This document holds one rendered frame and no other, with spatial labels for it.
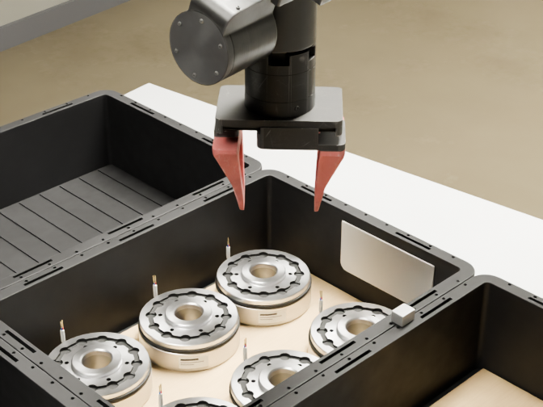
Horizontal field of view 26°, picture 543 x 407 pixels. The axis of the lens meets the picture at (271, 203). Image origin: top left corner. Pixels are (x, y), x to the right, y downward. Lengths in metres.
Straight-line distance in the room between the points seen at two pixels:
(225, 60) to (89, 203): 0.66
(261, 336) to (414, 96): 2.56
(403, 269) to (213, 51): 0.44
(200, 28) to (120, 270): 0.42
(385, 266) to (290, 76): 0.37
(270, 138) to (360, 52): 3.11
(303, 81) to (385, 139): 2.53
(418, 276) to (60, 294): 0.36
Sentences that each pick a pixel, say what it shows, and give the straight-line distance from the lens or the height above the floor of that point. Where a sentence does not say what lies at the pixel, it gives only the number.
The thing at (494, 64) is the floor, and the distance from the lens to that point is 4.01.
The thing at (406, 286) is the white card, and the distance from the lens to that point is 1.23.
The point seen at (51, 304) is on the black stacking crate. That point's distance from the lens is 1.18.
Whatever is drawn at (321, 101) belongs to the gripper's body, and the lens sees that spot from 0.97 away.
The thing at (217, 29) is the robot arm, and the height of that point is 1.25.
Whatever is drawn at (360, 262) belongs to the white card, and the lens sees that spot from 1.26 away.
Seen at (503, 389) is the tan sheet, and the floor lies 0.83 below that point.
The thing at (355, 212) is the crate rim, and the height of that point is 0.93.
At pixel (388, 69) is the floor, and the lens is 3.92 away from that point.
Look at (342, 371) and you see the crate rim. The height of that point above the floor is 0.93.
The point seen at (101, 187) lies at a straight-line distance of 1.51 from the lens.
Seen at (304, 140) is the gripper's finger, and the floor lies 1.14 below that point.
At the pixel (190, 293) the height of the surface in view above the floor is 0.86.
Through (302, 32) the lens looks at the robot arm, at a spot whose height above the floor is 1.22.
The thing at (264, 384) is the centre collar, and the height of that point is 0.87.
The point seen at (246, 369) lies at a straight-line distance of 1.14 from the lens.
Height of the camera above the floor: 1.56
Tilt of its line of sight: 30 degrees down
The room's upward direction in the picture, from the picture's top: straight up
